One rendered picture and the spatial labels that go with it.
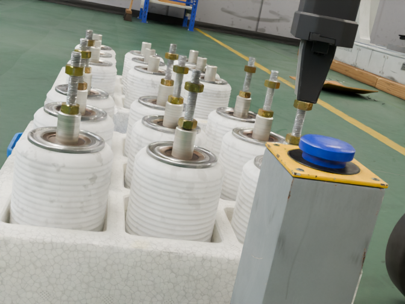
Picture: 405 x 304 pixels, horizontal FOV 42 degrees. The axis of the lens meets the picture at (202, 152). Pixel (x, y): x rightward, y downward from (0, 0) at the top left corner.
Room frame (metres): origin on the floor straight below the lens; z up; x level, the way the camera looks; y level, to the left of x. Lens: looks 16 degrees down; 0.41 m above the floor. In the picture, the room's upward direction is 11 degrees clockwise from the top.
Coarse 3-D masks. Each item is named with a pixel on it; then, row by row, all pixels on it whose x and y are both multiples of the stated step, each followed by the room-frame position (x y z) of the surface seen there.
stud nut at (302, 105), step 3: (294, 102) 0.55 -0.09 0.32; (297, 102) 0.54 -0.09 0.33; (300, 102) 0.54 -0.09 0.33; (303, 102) 0.54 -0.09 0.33; (294, 105) 0.55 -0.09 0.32; (297, 105) 0.54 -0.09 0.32; (300, 105) 0.54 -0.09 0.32; (303, 105) 0.54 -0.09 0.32; (306, 105) 0.54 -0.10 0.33; (309, 105) 0.54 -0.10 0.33; (312, 105) 0.55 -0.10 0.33; (297, 108) 0.54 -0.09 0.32; (300, 108) 0.54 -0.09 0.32; (303, 108) 0.54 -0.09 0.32; (306, 108) 0.54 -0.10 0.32; (309, 108) 0.54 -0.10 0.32
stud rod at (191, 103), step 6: (192, 72) 0.52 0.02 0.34; (198, 72) 0.52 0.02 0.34; (192, 78) 0.52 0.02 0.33; (198, 78) 0.52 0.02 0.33; (192, 96) 0.52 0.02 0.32; (192, 102) 0.52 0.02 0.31; (186, 108) 0.52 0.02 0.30; (192, 108) 0.52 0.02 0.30; (186, 114) 0.52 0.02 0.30; (192, 114) 0.52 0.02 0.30; (192, 120) 0.52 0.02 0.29
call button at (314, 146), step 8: (304, 136) 0.37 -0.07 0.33; (312, 136) 0.38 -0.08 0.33; (320, 136) 0.38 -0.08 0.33; (304, 144) 0.36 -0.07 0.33; (312, 144) 0.36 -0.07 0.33; (320, 144) 0.36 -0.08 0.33; (328, 144) 0.36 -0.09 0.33; (336, 144) 0.36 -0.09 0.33; (344, 144) 0.37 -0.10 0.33; (304, 152) 0.37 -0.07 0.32; (312, 152) 0.35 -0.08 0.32; (320, 152) 0.35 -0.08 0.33; (328, 152) 0.35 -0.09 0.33; (336, 152) 0.35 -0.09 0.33; (344, 152) 0.35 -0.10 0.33; (352, 152) 0.36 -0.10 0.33; (312, 160) 0.36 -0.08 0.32; (320, 160) 0.35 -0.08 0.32; (328, 160) 0.35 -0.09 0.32; (336, 160) 0.35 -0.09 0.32; (344, 160) 0.35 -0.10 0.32
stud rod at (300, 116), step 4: (300, 112) 0.54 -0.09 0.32; (304, 112) 0.54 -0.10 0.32; (296, 116) 0.55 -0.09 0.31; (300, 116) 0.54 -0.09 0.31; (304, 116) 0.54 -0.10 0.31; (296, 120) 0.55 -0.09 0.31; (300, 120) 0.54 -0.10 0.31; (296, 124) 0.54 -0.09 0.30; (300, 124) 0.54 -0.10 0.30; (292, 128) 0.55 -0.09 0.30; (296, 128) 0.54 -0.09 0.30; (300, 128) 0.54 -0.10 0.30; (292, 132) 0.55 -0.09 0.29; (296, 132) 0.54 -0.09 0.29; (300, 132) 0.54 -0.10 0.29
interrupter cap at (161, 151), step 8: (152, 144) 0.53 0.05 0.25; (160, 144) 0.54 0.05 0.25; (168, 144) 0.54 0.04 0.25; (152, 152) 0.50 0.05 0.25; (160, 152) 0.51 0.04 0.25; (168, 152) 0.53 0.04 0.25; (200, 152) 0.54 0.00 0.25; (208, 152) 0.54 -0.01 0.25; (160, 160) 0.49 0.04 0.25; (168, 160) 0.49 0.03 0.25; (176, 160) 0.49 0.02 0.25; (184, 160) 0.50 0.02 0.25; (192, 160) 0.51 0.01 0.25; (200, 160) 0.51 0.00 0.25; (208, 160) 0.51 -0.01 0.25; (216, 160) 0.52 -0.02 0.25; (192, 168) 0.49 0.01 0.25; (200, 168) 0.49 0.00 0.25
